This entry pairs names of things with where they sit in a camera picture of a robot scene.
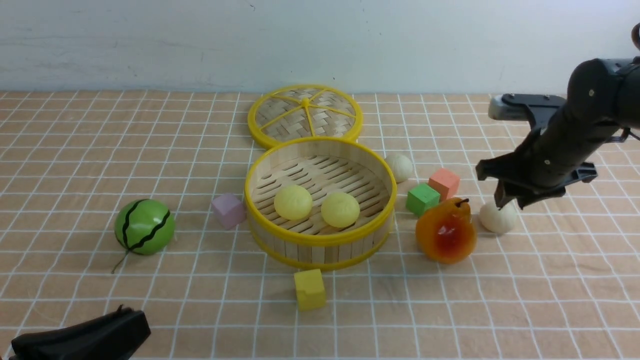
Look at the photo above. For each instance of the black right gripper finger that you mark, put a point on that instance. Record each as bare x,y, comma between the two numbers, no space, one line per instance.
503,194
528,197

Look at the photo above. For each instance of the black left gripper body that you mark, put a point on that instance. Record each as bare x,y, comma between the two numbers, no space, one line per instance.
113,336

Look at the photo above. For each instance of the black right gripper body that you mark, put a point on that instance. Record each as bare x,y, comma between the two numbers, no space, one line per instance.
552,157

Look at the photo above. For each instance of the white bun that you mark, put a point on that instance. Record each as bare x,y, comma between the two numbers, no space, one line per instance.
498,220
401,166

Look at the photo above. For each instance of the yellow bun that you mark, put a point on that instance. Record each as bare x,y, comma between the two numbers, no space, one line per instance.
340,209
293,202

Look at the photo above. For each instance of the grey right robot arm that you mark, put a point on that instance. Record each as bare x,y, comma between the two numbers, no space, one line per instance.
602,106

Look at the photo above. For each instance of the bamboo steamer tray yellow rim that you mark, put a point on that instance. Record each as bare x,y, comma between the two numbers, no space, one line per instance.
322,165

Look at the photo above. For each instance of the woven bamboo steamer lid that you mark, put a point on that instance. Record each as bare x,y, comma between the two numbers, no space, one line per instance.
304,111

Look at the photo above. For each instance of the salmon cube block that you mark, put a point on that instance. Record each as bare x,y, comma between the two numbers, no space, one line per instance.
445,182

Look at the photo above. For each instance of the orange toy pear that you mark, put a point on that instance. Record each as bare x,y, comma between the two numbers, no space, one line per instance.
446,232

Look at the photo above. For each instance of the green cube block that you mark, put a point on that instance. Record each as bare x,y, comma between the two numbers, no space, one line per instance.
421,198

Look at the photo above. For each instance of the green toy watermelon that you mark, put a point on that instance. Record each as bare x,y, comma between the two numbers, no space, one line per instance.
144,226

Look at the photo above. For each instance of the checkered orange tablecloth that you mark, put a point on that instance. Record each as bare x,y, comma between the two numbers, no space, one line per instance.
564,284

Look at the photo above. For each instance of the pink cube block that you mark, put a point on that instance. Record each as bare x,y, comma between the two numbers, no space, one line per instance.
229,210

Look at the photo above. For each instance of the yellow cube block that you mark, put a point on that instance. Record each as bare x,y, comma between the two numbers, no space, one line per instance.
310,290

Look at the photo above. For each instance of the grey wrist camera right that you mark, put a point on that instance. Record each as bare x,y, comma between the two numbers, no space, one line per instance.
538,110

